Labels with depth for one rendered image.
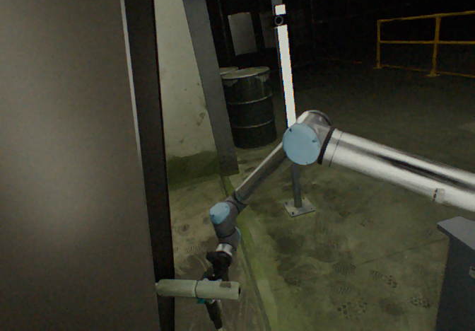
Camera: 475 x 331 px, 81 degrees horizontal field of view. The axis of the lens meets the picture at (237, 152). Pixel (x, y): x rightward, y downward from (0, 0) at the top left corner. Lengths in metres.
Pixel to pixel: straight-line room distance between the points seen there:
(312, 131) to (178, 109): 1.93
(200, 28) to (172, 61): 0.36
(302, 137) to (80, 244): 0.58
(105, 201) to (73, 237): 0.07
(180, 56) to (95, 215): 2.20
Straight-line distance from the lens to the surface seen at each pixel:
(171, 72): 2.55
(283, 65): 1.82
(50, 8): 0.37
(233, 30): 7.45
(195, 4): 2.56
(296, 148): 0.81
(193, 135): 2.67
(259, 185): 1.16
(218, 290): 1.04
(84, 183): 0.40
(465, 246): 1.14
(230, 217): 1.23
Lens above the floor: 1.35
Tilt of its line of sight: 24 degrees down
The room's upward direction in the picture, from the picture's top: 11 degrees counter-clockwise
